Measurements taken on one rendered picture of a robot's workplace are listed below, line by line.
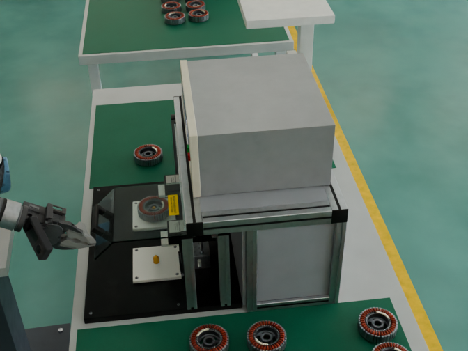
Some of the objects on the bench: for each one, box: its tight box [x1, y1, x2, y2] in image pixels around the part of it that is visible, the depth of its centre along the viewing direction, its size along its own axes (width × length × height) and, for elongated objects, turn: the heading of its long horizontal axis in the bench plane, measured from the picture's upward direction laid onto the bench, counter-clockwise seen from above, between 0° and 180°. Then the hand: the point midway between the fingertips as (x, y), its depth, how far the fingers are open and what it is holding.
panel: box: [231, 231, 246, 305], centre depth 220 cm, size 1×66×30 cm, turn 8°
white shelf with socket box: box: [237, 0, 335, 70], centre depth 291 cm, size 35×37×46 cm
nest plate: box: [133, 245, 182, 283], centre depth 217 cm, size 15×15×1 cm
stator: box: [134, 144, 163, 166], centre depth 266 cm, size 11×11×4 cm
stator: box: [247, 320, 286, 351], centre depth 192 cm, size 11×11×4 cm
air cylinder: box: [193, 241, 211, 269], centre depth 217 cm, size 5×8×6 cm
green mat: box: [89, 100, 336, 189], centre depth 281 cm, size 94×61×1 cm, turn 98°
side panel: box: [246, 222, 347, 312], centre depth 196 cm, size 28×3×32 cm, turn 98°
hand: (90, 244), depth 183 cm, fingers closed
